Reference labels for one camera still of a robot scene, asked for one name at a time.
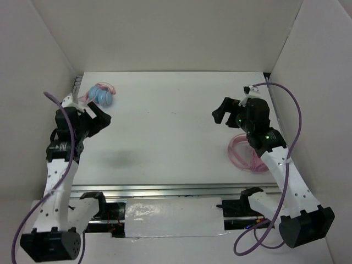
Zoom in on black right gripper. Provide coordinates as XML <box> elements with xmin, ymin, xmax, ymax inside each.
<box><xmin>212</xmin><ymin>96</ymin><xmax>254</xmax><ymax>133</ymax></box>

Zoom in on pink and blue cat headphones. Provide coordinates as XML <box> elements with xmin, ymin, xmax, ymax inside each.
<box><xmin>78</xmin><ymin>82</ymin><xmax>116</xmax><ymax>107</ymax></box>

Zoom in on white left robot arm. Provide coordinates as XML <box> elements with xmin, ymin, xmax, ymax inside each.
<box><xmin>13</xmin><ymin>92</ymin><xmax>111</xmax><ymax>263</ymax></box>

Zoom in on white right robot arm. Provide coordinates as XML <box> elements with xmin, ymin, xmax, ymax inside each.
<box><xmin>213</xmin><ymin>97</ymin><xmax>335</xmax><ymax>248</ymax></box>

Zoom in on silver tape patch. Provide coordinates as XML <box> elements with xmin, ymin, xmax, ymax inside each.
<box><xmin>124</xmin><ymin>197</ymin><xmax>226</xmax><ymax>238</ymax></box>

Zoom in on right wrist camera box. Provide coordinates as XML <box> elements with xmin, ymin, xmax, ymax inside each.
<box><xmin>239</xmin><ymin>85</ymin><xmax>261</xmax><ymax>107</ymax></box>

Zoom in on white left gripper bracket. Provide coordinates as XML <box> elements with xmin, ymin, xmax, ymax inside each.
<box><xmin>61</xmin><ymin>93</ymin><xmax>83</xmax><ymax>111</ymax></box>

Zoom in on aluminium rail at table edge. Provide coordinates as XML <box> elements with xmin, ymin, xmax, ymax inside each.
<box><xmin>267</xmin><ymin>85</ymin><xmax>285</xmax><ymax>138</ymax></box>

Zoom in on coiled pink cable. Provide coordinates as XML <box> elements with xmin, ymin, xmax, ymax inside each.
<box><xmin>226</xmin><ymin>133</ymin><xmax>271</xmax><ymax>173</ymax></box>

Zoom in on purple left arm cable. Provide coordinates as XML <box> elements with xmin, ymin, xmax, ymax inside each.
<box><xmin>12</xmin><ymin>91</ymin><xmax>86</xmax><ymax>264</ymax></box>

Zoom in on aluminium front rail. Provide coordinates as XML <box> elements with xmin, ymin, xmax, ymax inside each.
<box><xmin>71</xmin><ymin>183</ymin><xmax>280</xmax><ymax>200</ymax></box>

